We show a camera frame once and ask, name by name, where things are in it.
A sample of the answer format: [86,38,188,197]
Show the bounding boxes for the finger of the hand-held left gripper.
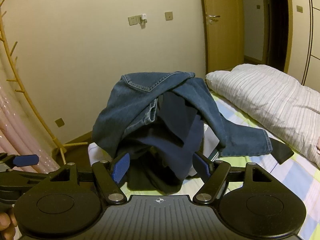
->
[0,169,60,189]
[0,154,40,172]

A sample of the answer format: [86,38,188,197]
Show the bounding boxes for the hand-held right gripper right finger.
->
[192,152,273,205]

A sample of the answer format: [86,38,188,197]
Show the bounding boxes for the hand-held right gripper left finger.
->
[50,152,131,205]

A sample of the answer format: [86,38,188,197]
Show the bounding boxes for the blue jeans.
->
[92,70,273,159]

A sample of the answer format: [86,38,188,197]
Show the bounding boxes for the person's left hand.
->
[0,212,17,240]

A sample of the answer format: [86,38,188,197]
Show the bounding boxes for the pink curtain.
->
[0,85,61,173]

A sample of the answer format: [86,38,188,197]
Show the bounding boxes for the black garment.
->
[127,155,186,195]

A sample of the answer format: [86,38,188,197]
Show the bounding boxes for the dark navy garment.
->
[117,92,204,181]

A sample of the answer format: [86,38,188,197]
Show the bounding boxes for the yellow wooden coat rack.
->
[0,0,88,165]

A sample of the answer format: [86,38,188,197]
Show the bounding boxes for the checkered bed sheet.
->
[87,90,320,240]

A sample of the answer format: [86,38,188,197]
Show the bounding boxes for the striped white duvet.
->
[205,64,320,168]

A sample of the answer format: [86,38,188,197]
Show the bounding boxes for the wooden door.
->
[199,0,245,73]

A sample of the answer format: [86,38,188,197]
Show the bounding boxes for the cream wardrobe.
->
[285,0,320,88]

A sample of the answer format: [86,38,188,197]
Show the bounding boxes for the metal door handle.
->
[205,13,221,25]

